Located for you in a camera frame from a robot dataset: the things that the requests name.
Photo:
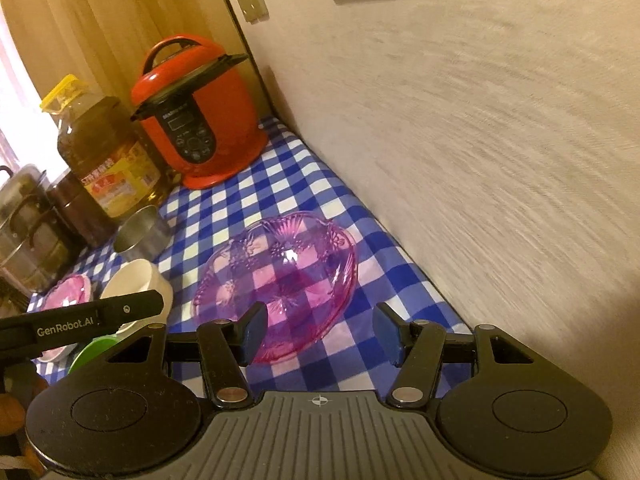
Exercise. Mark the cooking oil bottle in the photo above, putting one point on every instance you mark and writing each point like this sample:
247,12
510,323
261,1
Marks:
105,155

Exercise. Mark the stainless steel steamer pot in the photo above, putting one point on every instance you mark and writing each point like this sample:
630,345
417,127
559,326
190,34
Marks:
25,230

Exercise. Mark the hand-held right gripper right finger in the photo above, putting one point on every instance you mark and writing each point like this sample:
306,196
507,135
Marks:
386,329

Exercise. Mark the stainless steel bowl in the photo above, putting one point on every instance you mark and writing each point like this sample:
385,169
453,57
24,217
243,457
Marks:
142,237

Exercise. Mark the white bowl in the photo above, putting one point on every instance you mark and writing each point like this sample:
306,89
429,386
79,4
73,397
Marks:
137,280

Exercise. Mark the sheer curtain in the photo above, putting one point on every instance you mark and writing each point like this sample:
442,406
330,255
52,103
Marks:
12,110

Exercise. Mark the red pressure cooker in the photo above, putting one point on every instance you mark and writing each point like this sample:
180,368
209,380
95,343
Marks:
205,110

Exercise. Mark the blue checked tablecloth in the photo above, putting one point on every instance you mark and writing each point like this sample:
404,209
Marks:
300,175

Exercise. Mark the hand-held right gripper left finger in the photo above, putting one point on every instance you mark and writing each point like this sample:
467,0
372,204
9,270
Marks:
255,326

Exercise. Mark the brown metal canister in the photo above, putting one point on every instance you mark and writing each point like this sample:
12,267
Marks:
75,205

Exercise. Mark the purple glass bowl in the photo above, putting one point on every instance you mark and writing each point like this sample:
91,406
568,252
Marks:
295,265

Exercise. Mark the green bowl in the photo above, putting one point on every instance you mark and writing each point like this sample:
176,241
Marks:
90,357

